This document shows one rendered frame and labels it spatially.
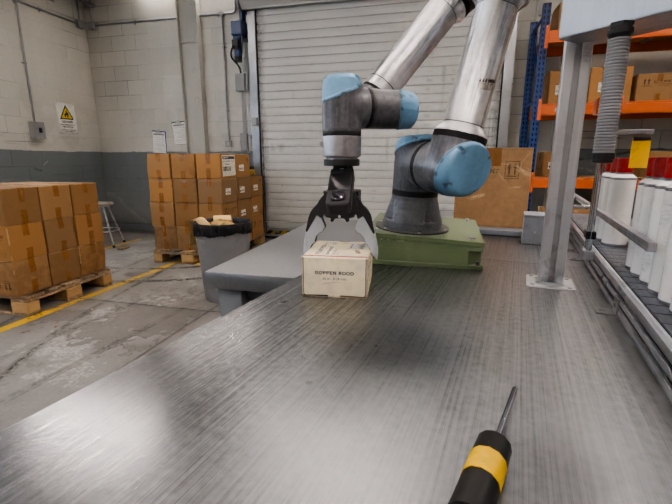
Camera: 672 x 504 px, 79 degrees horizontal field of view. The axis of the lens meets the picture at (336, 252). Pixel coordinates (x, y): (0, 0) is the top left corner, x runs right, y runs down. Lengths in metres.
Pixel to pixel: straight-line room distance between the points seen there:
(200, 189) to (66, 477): 4.08
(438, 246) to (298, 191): 4.66
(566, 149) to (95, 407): 0.85
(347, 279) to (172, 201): 3.95
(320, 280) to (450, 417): 0.40
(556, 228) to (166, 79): 6.17
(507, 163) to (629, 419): 1.11
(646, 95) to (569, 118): 4.11
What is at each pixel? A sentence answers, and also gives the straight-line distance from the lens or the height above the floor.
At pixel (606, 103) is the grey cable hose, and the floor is 1.17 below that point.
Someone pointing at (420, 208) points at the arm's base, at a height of 0.96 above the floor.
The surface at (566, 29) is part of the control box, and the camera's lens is 0.89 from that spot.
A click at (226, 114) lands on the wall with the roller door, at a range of 6.10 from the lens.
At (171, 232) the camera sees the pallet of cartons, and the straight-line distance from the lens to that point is 4.68.
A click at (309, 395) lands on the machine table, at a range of 0.47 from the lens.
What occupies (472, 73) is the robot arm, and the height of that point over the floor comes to 1.25.
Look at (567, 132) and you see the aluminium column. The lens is 0.92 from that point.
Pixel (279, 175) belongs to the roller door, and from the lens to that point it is 5.65.
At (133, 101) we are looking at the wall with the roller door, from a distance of 6.99.
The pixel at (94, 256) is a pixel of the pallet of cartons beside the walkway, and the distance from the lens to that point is 4.03.
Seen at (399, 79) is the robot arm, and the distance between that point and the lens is 0.99.
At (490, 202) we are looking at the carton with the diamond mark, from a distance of 1.52.
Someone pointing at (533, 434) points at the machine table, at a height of 0.83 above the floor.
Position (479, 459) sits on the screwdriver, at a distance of 0.36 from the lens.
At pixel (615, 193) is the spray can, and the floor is 1.00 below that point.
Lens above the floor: 1.08
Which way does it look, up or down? 13 degrees down
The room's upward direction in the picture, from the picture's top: straight up
